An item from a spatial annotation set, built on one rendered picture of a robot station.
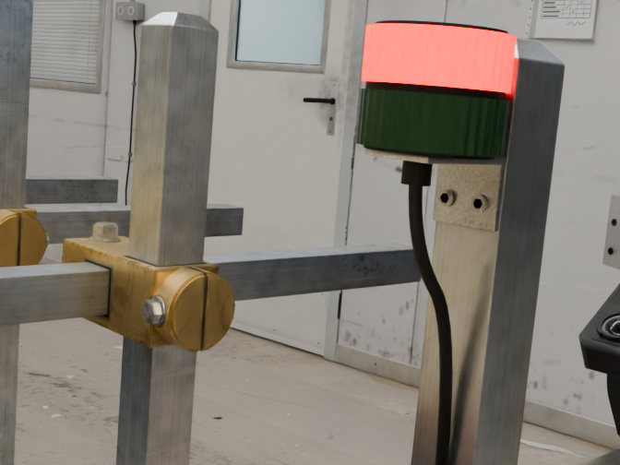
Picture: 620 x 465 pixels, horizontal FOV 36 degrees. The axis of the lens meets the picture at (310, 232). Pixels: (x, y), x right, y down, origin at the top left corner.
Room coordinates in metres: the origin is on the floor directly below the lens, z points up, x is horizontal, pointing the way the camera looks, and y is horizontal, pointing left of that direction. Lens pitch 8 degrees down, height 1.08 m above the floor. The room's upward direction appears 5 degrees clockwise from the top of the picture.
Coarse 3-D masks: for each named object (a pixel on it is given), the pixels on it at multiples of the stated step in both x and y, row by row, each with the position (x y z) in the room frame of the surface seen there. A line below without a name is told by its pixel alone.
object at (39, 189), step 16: (32, 176) 1.13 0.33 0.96; (48, 176) 1.14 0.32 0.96; (64, 176) 1.16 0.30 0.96; (80, 176) 1.18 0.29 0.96; (96, 176) 1.19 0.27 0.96; (32, 192) 1.11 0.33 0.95; (48, 192) 1.12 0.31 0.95; (64, 192) 1.13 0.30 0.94; (80, 192) 1.15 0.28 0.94; (96, 192) 1.16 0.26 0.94; (112, 192) 1.18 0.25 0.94
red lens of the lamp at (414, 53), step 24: (384, 24) 0.37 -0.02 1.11; (408, 24) 0.37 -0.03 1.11; (384, 48) 0.37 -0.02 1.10; (408, 48) 0.36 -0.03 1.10; (432, 48) 0.36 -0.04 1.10; (456, 48) 0.36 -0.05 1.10; (480, 48) 0.36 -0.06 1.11; (504, 48) 0.37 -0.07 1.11; (384, 72) 0.37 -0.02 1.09; (408, 72) 0.36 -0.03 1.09; (432, 72) 0.36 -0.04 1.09; (456, 72) 0.36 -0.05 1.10; (480, 72) 0.36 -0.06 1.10; (504, 72) 0.37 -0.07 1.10
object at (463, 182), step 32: (480, 96) 0.37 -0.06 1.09; (416, 160) 0.37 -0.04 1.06; (448, 160) 0.37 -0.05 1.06; (480, 160) 0.39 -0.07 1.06; (416, 192) 0.38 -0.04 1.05; (448, 192) 0.41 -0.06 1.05; (480, 192) 0.40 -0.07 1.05; (416, 224) 0.39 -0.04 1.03; (480, 224) 0.40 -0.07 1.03; (416, 256) 0.39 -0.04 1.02; (448, 320) 0.40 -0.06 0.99; (448, 352) 0.40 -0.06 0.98; (448, 384) 0.40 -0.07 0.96; (448, 416) 0.40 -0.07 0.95; (448, 448) 0.40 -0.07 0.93
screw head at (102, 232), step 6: (96, 222) 0.66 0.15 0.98; (102, 222) 0.66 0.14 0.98; (108, 222) 0.66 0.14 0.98; (96, 228) 0.65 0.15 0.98; (102, 228) 0.65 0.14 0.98; (108, 228) 0.65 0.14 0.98; (114, 228) 0.66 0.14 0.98; (96, 234) 0.65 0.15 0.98; (102, 234) 0.65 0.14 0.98; (108, 234) 0.65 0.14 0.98; (114, 234) 0.66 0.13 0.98; (90, 240) 0.65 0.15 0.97; (96, 240) 0.65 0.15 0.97; (102, 240) 0.65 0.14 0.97; (108, 240) 0.65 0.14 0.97; (114, 240) 0.65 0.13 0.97
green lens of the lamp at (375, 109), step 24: (360, 96) 0.39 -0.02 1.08; (384, 96) 0.37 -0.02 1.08; (408, 96) 0.36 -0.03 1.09; (432, 96) 0.36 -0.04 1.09; (456, 96) 0.36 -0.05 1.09; (360, 120) 0.38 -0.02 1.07; (384, 120) 0.37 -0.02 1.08; (408, 120) 0.36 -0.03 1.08; (432, 120) 0.36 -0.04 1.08; (456, 120) 0.36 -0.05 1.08; (480, 120) 0.37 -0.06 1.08; (504, 120) 0.38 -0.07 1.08; (360, 144) 0.38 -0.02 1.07; (384, 144) 0.37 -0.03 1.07; (408, 144) 0.36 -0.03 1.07; (432, 144) 0.36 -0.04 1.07; (456, 144) 0.36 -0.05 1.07; (480, 144) 0.37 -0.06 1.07; (504, 144) 0.38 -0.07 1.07
